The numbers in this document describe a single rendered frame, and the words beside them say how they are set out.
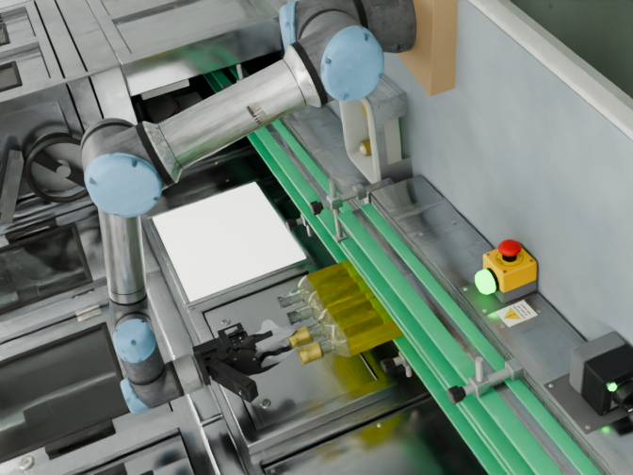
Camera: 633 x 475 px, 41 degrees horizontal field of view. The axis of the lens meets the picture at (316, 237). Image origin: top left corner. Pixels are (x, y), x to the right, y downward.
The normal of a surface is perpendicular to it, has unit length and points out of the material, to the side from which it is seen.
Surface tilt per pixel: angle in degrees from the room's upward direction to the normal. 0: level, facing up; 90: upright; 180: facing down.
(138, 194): 79
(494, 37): 0
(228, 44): 90
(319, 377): 90
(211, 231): 90
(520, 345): 90
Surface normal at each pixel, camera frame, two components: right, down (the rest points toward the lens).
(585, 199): -0.91, 0.34
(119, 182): 0.19, 0.57
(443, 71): 0.40, 0.63
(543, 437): -0.14, -0.77
